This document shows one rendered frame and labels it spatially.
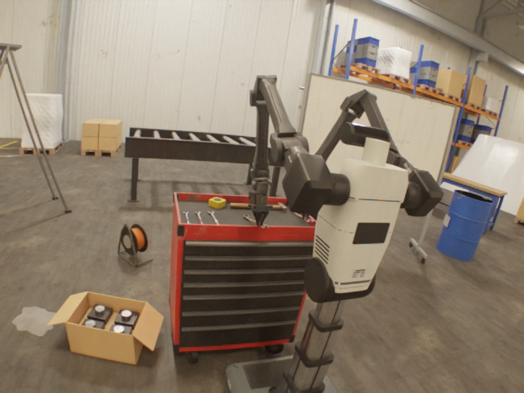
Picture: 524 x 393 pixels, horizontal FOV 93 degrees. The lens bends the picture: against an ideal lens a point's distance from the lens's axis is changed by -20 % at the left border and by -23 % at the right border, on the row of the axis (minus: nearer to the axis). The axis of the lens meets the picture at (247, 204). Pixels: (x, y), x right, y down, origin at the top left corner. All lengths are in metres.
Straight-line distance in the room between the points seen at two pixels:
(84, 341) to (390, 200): 1.74
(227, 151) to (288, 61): 6.05
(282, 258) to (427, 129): 2.87
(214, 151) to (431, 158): 2.88
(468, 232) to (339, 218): 3.88
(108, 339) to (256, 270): 0.94
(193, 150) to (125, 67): 5.42
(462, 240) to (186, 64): 7.95
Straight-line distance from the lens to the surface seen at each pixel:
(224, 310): 1.65
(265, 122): 1.31
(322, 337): 1.18
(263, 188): 1.43
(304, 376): 1.31
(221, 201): 1.73
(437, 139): 4.06
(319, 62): 10.31
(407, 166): 1.15
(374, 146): 0.93
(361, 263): 1.00
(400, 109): 3.87
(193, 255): 1.44
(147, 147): 4.30
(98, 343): 1.95
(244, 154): 4.54
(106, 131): 7.31
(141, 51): 9.34
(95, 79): 9.45
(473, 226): 4.69
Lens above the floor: 1.49
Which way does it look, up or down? 18 degrees down
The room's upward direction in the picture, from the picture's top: 8 degrees clockwise
